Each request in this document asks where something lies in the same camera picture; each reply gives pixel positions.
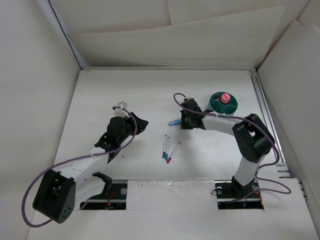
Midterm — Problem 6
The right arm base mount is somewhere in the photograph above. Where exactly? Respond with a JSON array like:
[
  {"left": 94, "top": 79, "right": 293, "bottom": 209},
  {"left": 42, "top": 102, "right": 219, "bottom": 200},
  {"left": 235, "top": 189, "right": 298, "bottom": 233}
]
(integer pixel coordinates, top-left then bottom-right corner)
[{"left": 211, "top": 180, "right": 264, "bottom": 210}]

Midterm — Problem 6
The purple cap white marker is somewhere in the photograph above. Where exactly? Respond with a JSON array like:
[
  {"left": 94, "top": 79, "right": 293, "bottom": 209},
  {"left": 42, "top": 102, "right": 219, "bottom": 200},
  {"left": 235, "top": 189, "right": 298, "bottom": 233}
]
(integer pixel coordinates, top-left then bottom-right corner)
[{"left": 162, "top": 135, "right": 168, "bottom": 159}]

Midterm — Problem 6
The aluminium rail right side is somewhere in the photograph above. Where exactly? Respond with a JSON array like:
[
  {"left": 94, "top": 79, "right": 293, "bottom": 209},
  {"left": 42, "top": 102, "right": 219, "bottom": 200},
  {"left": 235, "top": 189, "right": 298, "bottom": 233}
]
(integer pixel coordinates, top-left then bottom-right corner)
[{"left": 249, "top": 68, "right": 291, "bottom": 179}]

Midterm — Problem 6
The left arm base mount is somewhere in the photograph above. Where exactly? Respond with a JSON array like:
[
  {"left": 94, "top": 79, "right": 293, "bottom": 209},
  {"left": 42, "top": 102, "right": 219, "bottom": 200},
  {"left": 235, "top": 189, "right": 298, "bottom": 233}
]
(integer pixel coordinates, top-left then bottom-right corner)
[{"left": 79, "top": 172, "right": 128, "bottom": 211}]

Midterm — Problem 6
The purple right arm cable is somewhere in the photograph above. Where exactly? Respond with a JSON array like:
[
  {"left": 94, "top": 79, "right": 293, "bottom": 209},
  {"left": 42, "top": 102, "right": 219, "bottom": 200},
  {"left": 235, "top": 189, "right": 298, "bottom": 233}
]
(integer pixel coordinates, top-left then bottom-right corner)
[{"left": 173, "top": 92, "right": 292, "bottom": 203}]

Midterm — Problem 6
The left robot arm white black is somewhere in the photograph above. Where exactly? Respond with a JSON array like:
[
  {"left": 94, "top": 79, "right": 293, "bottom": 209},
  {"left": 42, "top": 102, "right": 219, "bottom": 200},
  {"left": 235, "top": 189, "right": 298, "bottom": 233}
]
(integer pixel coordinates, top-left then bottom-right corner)
[{"left": 32, "top": 112, "right": 149, "bottom": 224}]

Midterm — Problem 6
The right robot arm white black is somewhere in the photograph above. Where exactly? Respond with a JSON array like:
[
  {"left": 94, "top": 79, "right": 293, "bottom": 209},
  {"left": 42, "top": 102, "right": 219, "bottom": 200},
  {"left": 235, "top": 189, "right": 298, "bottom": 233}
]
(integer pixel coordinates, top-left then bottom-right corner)
[{"left": 180, "top": 98, "right": 275, "bottom": 199}]

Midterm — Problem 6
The red cap white marker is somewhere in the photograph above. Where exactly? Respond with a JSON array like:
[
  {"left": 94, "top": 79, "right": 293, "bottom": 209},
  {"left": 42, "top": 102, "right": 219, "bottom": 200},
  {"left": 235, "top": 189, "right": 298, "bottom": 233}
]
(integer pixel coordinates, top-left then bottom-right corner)
[{"left": 166, "top": 142, "right": 181, "bottom": 164}]

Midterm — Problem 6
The blue cap white marker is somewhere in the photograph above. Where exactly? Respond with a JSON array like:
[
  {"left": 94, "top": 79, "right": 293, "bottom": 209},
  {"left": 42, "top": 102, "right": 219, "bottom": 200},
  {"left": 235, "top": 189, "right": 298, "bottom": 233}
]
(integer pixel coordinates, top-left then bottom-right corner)
[{"left": 164, "top": 137, "right": 171, "bottom": 161}]

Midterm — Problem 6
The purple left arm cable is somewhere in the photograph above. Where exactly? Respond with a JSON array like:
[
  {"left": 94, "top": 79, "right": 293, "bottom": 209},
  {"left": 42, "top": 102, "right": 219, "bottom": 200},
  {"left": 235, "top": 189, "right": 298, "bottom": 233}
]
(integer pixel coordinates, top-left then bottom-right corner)
[{"left": 21, "top": 106, "right": 138, "bottom": 228}]

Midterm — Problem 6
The blue translucent stapler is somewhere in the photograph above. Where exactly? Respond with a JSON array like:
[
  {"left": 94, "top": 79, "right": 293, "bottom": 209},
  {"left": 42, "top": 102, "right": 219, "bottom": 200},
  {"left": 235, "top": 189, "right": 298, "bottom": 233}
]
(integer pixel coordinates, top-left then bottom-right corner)
[{"left": 168, "top": 119, "right": 181, "bottom": 127}]

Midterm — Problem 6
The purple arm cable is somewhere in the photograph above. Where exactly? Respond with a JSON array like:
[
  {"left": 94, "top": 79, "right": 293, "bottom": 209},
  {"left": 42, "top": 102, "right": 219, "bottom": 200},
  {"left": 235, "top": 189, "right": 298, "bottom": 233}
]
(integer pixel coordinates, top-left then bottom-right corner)
[
  {"left": 173, "top": 92, "right": 292, "bottom": 203},
  {"left": 21, "top": 106, "right": 138, "bottom": 228}
]

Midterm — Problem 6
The pink cap glue bottle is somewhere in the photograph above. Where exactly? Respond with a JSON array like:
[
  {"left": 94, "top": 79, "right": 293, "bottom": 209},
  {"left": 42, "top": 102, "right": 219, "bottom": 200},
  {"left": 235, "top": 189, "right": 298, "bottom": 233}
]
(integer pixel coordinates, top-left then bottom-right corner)
[{"left": 219, "top": 92, "right": 231, "bottom": 105}]

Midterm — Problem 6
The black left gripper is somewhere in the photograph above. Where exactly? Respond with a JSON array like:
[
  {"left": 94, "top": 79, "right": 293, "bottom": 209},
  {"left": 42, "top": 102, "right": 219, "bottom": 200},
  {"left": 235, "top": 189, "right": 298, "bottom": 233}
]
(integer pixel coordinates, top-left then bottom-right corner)
[{"left": 117, "top": 112, "right": 147, "bottom": 145}]

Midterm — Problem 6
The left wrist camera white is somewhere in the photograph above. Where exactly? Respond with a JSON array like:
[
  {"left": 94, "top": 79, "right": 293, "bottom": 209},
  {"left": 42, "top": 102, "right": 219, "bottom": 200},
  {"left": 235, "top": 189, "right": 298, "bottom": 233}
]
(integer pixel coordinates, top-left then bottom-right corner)
[{"left": 113, "top": 101, "right": 129, "bottom": 118}]

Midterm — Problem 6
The teal round divided container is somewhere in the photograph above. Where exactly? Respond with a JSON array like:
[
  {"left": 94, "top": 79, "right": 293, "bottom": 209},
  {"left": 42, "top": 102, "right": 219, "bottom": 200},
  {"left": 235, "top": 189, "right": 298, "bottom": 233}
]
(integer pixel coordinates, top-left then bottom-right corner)
[{"left": 206, "top": 91, "right": 238, "bottom": 116}]

